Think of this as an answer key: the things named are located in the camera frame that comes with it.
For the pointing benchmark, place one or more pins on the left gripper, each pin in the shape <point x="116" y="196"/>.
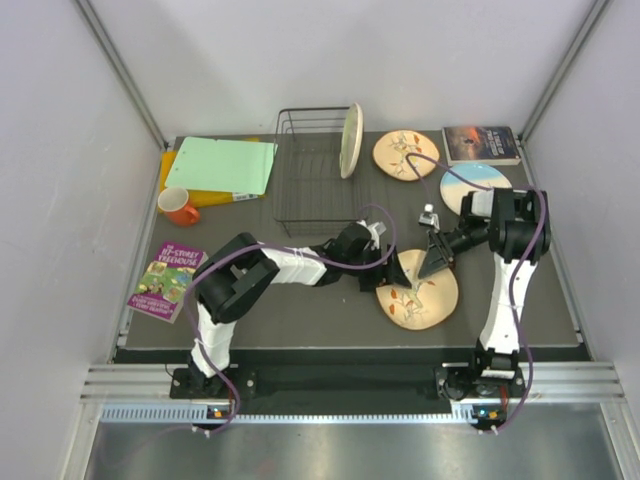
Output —
<point x="391" y="271"/>

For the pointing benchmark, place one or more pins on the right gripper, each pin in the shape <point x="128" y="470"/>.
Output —
<point x="438" y="255"/>

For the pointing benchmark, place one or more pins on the bird plate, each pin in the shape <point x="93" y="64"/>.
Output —
<point x="390" y="151"/>
<point x="424" y="304"/>

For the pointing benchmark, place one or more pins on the cream plate with sprig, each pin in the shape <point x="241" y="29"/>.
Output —
<point x="351" y="140"/>

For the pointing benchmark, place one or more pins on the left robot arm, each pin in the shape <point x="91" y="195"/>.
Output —
<point x="229" y="284"/>

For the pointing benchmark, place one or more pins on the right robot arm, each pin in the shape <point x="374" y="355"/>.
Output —
<point x="515" y="225"/>

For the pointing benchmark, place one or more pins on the blue and white plate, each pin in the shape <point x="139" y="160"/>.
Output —
<point x="462" y="179"/>

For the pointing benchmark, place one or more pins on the dark paperback book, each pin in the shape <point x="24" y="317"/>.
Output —
<point x="493" y="145"/>

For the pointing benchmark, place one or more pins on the green paper folder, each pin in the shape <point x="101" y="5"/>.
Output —
<point x="232" y="166"/>

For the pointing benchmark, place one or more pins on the orange mug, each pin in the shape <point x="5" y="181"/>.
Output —
<point x="175" y="203"/>

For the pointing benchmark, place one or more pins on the purple treehouse book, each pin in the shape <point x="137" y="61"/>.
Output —
<point x="160" y="291"/>

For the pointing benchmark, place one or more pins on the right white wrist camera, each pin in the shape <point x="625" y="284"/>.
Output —
<point x="429" y="218"/>

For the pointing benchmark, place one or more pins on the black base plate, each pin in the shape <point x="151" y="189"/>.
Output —
<point x="254" y="380"/>

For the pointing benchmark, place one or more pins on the black wire dish rack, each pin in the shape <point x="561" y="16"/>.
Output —
<point x="310" y="197"/>

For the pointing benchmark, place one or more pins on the aluminium front rail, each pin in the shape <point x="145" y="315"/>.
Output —
<point x="552" y="382"/>

